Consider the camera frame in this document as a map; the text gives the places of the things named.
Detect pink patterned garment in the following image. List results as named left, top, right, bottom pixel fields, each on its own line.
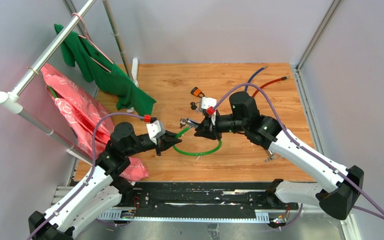
left=40, top=62, right=150, bottom=182

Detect white metal clothes rack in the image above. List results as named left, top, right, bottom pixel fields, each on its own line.
left=0, top=0, right=139, bottom=165

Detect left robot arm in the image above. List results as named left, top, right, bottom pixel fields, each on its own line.
left=28, top=120, right=181, bottom=240

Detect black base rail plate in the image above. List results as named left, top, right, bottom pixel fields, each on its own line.
left=98, top=182, right=300, bottom=223

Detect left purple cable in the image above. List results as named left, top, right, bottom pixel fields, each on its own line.
left=26, top=112, right=152, bottom=240

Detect green cable lock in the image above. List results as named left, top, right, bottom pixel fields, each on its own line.
left=173, top=118, right=222, bottom=158

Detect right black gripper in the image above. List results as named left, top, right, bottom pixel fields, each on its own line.
left=194, top=108, right=249, bottom=140

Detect orange black padlock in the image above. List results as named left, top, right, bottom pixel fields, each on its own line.
left=190, top=87, right=205, bottom=98

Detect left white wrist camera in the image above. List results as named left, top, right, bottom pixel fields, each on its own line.
left=146, top=120, right=166, bottom=143

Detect green cloth garment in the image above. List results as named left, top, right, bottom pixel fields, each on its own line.
left=60, top=31, right=156, bottom=116

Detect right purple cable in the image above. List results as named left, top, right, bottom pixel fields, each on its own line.
left=205, top=82, right=384, bottom=231

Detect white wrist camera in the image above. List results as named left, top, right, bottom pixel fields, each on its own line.
left=198, top=96, right=217, bottom=113
left=146, top=120, right=166, bottom=143

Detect blue cable lock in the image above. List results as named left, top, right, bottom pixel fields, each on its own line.
left=247, top=65, right=269, bottom=84

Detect red cable lock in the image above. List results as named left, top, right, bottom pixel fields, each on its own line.
left=252, top=75, right=291, bottom=98

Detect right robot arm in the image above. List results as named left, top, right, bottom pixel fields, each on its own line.
left=194, top=91, right=364, bottom=220

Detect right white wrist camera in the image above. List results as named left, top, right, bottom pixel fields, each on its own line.
left=198, top=96, right=217, bottom=113

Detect black padlock keys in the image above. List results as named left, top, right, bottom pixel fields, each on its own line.
left=190, top=102, right=199, bottom=112

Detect purple cable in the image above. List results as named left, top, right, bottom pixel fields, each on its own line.
left=26, top=112, right=152, bottom=240
left=205, top=82, right=384, bottom=231

